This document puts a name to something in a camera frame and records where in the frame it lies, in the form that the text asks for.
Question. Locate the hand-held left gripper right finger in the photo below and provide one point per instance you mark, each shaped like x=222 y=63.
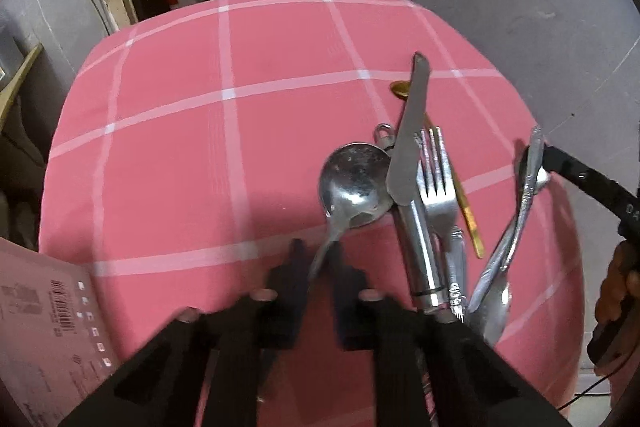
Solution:
x=342 y=287

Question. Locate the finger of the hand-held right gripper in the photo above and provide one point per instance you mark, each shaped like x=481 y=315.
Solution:
x=580 y=174
x=523 y=167

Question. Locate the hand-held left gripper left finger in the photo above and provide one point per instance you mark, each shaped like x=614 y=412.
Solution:
x=290 y=267

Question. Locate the slim silver spoon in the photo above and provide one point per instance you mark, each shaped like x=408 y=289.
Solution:
x=495 y=314
x=527 y=194

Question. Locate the gold spoon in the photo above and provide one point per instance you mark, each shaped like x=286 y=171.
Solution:
x=470 y=222

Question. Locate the silver fork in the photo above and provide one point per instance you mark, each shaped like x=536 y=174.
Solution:
x=437 y=202

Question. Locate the large silver spoon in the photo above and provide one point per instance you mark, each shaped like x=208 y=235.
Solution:
x=352 y=182

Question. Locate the silver table knife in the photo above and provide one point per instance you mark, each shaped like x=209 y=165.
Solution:
x=410 y=142

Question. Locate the person's right hand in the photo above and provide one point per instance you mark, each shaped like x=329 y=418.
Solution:
x=606 y=292

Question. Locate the pink checked tablecloth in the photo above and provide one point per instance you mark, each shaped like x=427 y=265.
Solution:
x=200 y=157

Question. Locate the pink cardboard box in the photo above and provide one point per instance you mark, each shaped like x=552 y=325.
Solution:
x=35 y=332

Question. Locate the wooden board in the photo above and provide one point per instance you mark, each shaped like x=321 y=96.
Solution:
x=17 y=77

